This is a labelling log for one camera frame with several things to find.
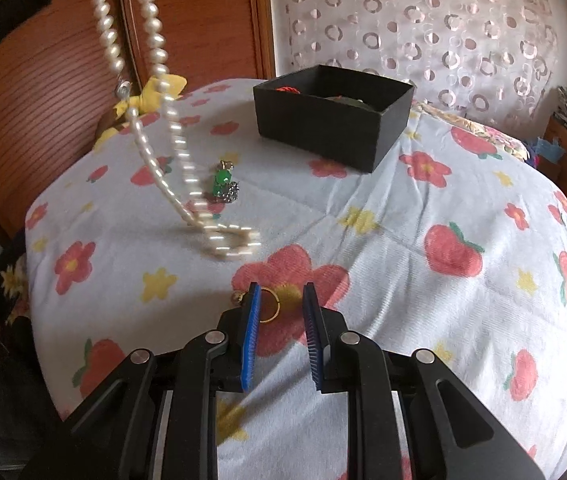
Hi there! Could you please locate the gold ring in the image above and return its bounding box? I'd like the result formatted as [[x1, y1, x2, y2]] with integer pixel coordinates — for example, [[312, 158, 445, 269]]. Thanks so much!
[[256, 285, 285, 324]]

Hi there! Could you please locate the floral quilt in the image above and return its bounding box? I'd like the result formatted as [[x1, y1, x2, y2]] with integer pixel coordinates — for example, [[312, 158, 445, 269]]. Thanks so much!
[[410, 99, 535, 162]]

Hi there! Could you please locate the dark floral cloth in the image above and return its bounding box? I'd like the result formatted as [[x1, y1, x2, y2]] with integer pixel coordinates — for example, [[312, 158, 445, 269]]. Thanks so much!
[[0, 249, 32, 332]]

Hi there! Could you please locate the yellow plush toy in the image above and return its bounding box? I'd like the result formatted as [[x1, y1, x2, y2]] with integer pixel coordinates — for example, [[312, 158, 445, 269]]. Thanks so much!
[[94, 73, 187, 154]]

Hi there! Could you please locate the brown wooden wardrobe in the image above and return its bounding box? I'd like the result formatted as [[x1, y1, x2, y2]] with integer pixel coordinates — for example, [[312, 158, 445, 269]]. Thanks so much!
[[0, 0, 277, 242]]

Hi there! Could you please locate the sheer circle pattern curtain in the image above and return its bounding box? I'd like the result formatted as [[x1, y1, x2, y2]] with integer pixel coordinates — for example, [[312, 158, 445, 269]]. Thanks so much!
[[267, 0, 565, 127]]

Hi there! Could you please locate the green pendant necklace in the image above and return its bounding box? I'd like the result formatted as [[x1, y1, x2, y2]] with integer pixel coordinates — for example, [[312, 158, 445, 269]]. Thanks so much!
[[202, 158, 244, 206]]

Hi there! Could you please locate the white pearl necklace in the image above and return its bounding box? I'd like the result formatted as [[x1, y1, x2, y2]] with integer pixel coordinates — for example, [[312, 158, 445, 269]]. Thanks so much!
[[88, 0, 263, 262]]

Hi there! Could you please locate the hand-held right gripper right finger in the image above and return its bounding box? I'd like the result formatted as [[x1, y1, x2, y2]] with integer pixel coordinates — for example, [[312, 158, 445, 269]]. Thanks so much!
[[302, 282, 547, 480]]

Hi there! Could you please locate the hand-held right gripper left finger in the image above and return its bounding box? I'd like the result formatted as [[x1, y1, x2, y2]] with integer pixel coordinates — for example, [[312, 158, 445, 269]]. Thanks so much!
[[66, 282, 264, 480]]

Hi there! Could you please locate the blue plastic bag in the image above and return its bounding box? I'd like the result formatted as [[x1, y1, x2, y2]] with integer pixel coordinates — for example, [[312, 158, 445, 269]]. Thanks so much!
[[537, 124, 567, 162]]

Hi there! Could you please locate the pale green jade bangle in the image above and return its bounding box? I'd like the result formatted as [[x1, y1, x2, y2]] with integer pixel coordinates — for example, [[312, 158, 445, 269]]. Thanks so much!
[[325, 93, 380, 110]]

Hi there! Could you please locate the black cardboard box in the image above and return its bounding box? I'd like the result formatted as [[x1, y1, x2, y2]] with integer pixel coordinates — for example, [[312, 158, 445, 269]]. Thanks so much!
[[252, 64, 415, 174]]

